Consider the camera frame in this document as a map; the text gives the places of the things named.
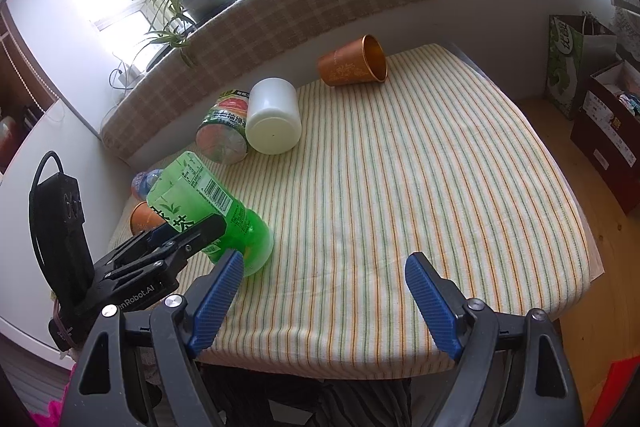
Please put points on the dark red cardboard box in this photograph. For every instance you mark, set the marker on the dark red cardboard box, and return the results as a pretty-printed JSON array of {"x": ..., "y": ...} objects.
[{"x": 600, "y": 142}]

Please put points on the small orange cup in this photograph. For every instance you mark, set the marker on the small orange cup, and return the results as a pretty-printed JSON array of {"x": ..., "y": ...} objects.
[{"x": 142, "y": 217}]

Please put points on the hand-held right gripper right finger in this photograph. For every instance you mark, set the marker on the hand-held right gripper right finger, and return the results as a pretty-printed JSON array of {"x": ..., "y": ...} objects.
[{"x": 432, "y": 307}]

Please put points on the green plastic bottle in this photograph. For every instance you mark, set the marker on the green plastic bottle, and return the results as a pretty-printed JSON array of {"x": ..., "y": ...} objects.
[{"x": 200, "y": 187}]

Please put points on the striped tablecloth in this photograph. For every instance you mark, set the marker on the striped tablecloth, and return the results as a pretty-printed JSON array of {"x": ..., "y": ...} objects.
[{"x": 400, "y": 182}]

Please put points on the copper metal cup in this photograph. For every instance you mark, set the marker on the copper metal cup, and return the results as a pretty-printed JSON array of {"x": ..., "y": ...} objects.
[{"x": 345, "y": 67}]

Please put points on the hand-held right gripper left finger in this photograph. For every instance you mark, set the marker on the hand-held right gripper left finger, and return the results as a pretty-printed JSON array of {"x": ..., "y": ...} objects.
[{"x": 216, "y": 302}]

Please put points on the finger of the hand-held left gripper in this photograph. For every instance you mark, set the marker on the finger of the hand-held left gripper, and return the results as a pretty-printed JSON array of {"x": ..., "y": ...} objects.
[
  {"x": 159, "y": 234},
  {"x": 200, "y": 232}
]

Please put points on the jar with green orange label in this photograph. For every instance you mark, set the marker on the jar with green orange label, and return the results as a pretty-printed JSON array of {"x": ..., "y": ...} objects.
[{"x": 220, "y": 132}]

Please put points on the wooden shelf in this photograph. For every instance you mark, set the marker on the wooden shelf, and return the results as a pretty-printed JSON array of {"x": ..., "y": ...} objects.
[{"x": 15, "y": 107}]

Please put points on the clear bottle with blue label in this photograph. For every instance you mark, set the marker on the clear bottle with blue label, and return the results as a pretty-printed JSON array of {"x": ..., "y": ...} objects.
[{"x": 142, "y": 182}]

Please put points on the white plastic cup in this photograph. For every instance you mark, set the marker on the white plastic cup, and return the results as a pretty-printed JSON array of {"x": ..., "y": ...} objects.
[{"x": 272, "y": 122}]

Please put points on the green white shopping bag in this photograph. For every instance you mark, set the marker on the green white shopping bag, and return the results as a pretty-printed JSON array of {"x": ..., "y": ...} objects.
[{"x": 565, "y": 72}]

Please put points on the pink fluffy item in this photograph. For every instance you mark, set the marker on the pink fluffy item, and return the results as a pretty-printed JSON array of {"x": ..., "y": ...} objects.
[{"x": 47, "y": 417}]

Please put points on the checked brown cloth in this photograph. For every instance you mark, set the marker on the checked brown cloth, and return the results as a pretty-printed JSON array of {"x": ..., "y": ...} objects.
[{"x": 300, "y": 2}]

